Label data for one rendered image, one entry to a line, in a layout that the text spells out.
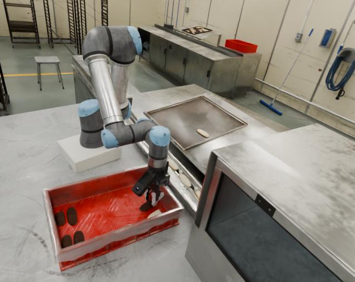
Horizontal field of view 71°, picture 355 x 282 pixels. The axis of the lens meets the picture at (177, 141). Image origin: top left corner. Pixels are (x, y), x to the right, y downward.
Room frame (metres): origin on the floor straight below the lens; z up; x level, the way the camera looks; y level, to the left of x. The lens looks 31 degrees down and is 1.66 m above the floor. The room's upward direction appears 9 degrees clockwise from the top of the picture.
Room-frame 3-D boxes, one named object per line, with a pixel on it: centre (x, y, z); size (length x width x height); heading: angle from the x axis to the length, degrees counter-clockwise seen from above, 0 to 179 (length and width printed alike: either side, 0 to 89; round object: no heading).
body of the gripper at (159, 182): (0.80, 0.06, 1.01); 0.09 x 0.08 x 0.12; 141
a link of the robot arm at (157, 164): (0.79, 0.07, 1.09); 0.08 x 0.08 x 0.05
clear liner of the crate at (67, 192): (0.71, 0.22, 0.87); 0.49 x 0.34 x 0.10; 126
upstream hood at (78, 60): (2.22, 0.83, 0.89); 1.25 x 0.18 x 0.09; 36
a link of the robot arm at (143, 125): (0.86, 0.14, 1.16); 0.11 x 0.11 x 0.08; 35
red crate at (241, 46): (5.01, -0.91, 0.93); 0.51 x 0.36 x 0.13; 40
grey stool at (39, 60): (3.92, 2.28, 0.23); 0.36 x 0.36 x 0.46; 36
